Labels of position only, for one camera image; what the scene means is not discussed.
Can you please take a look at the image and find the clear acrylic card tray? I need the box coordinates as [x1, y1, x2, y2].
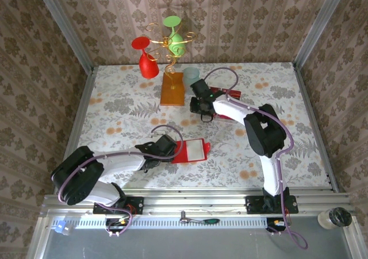
[206, 85, 243, 122]

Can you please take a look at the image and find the wooden rack base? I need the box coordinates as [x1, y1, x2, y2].
[160, 71, 186, 107]

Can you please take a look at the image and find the frosted glass tumbler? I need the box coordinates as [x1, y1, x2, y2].
[182, 67, 200, 95]

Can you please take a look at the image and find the floral tablecloth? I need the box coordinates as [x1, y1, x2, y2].
[56, 62, 331, 190]

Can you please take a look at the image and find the red wine glass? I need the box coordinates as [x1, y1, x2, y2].
[131, 36, 160, 79]

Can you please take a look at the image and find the green wine glass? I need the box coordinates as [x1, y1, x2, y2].
[163, 16, 187, 57]

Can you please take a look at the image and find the black power connector block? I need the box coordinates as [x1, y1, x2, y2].
[105, 217, 132, 238]
[266, 217, 290, 237]

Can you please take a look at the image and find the grey metal shelf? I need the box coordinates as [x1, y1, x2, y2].
[27, 215, 368, 259]

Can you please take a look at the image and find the blue white plug connector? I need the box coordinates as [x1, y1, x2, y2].
[52, 220, 72, 237]

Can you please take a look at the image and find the clear jar black lid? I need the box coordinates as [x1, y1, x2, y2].
[317, 207, 352, 230]

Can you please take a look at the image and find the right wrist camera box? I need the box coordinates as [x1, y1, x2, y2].
[190, 79, 212, 98]

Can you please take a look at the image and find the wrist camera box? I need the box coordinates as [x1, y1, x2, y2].
[149, 131, 178, 156]
[190, 79, 212, 98]

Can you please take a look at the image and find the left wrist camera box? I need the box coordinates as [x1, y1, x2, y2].
[149, 131, 178, 156]

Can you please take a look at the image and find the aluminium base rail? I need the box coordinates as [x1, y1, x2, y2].
[40, 188, 357, 217]

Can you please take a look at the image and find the slotted cable duct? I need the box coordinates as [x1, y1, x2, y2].
[51, 215, 268, 230]

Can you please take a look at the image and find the gold wire glass rack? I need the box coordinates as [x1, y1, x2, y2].
[145, 22, 197, 89]

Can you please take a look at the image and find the ratchet wrench green handle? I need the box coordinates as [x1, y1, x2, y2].
[179, 210, 221, 225]

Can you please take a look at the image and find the aluminium table side rail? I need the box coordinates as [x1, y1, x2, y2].
[292, 62, 340, 192]
[54, 66, 95, 194]

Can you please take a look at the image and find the aluminium frame post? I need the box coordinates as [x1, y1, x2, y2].
[293, 0, 350, 67]
[32, 0, 94, 73]

